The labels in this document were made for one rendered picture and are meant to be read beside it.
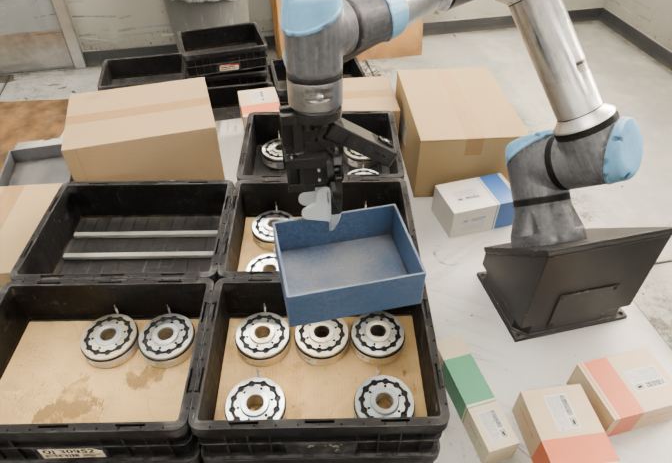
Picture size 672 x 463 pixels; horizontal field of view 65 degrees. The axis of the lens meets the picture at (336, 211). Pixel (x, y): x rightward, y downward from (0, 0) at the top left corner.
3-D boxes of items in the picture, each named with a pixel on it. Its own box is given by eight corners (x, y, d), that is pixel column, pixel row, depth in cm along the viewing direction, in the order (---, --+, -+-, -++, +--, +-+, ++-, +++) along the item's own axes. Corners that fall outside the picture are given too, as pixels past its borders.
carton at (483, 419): (430, 357, 114) (434, 341, 110) (456, 350, 116) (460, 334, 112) (483, 466, 97) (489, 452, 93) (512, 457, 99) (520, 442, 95)
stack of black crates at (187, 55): (269, 99, 304) (261, 21, 273) (275, 131, 280) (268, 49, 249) (193, 107, 298) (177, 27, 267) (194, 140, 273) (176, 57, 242)
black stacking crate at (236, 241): (400, 215, 132) (404, 179, 124) (416, 311, 110) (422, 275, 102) (241, 217, 131) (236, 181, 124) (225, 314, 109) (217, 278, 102)
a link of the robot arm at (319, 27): (360, -15, 64) (307, -2, 59) (360, 72, 70) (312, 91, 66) (316, -24, 69) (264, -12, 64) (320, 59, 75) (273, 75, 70)
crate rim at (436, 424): (422, 282, 103) (423, 274, 102) (450, 432, 81) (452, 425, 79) (217, 285, 103) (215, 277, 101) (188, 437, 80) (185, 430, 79)
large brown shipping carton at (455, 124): (392, 123, 184) (397, 70, 170) (477, 119, 185) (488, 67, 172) (413, 197, 154) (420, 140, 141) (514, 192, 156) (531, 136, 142)
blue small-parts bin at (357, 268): (392, 233, 90) (395, 203, 85) (421, 303, 79) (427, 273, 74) (275, 252, 87) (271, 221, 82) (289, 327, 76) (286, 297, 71)
